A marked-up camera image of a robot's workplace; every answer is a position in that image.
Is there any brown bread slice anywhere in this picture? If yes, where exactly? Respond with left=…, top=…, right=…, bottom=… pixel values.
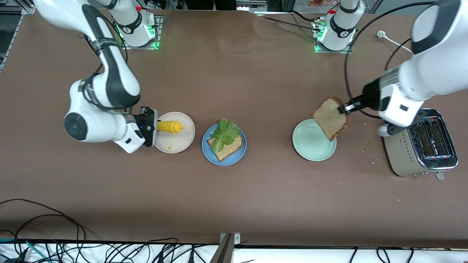
left=313, top=96, right=350, bottom=142
left=207, top=134, right=244, bottom=162

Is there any teal cable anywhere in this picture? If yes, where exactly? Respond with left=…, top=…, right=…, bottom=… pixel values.
left=0, top=237, right=50, bottom=263

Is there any beige round plate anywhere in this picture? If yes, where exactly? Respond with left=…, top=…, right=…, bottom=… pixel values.
left=155, top=112, right=196, bottom=154

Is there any thin black looping cable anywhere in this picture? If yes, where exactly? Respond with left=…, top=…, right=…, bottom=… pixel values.
left=0, top=199, right=87, bottom=256

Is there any aluminium frame profile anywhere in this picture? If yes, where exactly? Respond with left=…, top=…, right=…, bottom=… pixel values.
left=0, top=0, right=36, bottom=72

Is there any metal table edge bracket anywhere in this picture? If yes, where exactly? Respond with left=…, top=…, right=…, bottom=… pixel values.
left=210, top=233, right=241, bottom=263

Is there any blue round plate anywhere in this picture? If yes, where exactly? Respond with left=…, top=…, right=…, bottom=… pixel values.
left=201, top=123, right=247, bottom=166

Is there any beige chrome toaster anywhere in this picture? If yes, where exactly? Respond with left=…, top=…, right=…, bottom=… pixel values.
left=383, top=108, right=458, bottom=180

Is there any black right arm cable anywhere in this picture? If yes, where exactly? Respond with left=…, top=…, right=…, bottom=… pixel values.
left=82, top=22, right=128, bottom=110

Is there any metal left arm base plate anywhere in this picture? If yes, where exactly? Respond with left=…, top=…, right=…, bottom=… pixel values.
left=312, top=20, right=353, bottom=54

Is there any yellow mustard squeeze bottle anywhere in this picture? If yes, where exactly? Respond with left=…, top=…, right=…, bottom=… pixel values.
left=157, top=121, right=186, bottom=150

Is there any white toaster power cable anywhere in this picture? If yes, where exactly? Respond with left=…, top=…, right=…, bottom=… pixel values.
left=377, top=31, right=415, bottom=55

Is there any pale green round plate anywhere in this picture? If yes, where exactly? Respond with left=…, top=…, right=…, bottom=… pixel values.
left=292, top=119, right=337, bottom=162

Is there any green lettuce leaf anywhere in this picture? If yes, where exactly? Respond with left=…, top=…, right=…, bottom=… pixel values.
left=211, top=118, right=240, bottom=153

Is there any black base cable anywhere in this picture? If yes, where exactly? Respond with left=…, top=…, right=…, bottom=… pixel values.
left=256, top=10, right=320, bottom=33

